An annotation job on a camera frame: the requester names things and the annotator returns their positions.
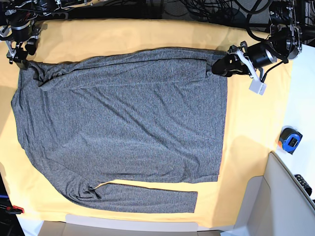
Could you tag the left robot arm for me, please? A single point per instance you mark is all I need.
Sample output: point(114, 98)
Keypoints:
point(283, 42)

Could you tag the red black clamp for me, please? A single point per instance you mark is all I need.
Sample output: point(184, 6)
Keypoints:
point(14, 210)

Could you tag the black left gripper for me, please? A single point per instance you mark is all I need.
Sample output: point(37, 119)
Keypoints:
point(231, 64)

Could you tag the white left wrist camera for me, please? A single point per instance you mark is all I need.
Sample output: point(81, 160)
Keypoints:
point(257, 87)

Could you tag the blue black tape measure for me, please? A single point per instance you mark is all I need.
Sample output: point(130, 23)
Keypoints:
point(289, 140)

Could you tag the grey long-sleeve T-shirt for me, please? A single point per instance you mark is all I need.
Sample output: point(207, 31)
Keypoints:
point(152, 116)

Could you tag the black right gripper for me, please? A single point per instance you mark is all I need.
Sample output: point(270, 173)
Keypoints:
point(19, 54)

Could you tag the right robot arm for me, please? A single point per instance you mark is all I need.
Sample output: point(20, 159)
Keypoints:
point(18, 27)

